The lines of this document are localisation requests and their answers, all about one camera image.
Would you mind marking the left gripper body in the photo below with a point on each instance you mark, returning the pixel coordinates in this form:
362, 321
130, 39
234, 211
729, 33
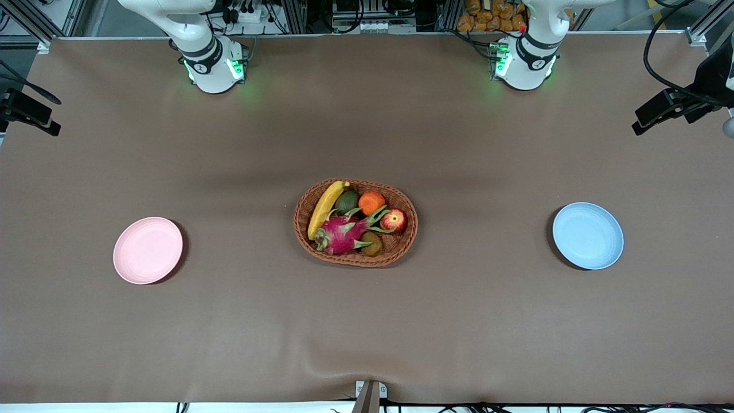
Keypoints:
713, 79

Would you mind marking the yellow banana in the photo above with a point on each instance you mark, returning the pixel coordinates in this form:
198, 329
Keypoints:
322, 209

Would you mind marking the red yellow apple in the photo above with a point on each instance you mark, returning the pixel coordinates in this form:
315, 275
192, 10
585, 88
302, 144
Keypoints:
394, 219

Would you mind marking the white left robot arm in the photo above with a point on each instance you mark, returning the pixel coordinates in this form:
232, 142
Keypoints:
527, 69

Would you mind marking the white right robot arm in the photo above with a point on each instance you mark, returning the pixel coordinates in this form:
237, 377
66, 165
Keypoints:
206, 69

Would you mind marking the light blue round plate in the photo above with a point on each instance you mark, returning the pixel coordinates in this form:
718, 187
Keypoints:
588, 236

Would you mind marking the pink round plate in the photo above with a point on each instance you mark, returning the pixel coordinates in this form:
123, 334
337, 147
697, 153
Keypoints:
148, 250

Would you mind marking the orange yellow snack pile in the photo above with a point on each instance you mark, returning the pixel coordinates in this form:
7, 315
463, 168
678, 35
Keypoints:
487, 17

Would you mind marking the white power strip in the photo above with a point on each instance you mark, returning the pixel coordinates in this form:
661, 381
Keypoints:
249, 14

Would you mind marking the brown wicker basket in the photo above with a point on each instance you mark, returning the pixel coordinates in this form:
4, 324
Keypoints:
398, 245

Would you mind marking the orange fruit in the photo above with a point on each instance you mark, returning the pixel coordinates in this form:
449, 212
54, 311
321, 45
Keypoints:
371, 202

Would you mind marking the black electronics rack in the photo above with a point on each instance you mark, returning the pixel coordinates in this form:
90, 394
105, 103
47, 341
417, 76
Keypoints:
373, 14

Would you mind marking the green avocado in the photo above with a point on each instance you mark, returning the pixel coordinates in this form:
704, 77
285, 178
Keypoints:
346, 202

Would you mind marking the pink dragon fruit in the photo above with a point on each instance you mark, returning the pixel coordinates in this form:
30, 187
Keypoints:
341, 235

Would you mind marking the brown kiwi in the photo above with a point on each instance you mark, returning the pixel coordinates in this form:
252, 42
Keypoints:
374, 245

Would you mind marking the brown table cloth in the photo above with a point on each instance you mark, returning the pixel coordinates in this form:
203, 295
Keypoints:
367, 321

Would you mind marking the aluminium frame profile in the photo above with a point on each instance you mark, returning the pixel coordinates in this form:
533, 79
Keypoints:
31, 20
708, 26

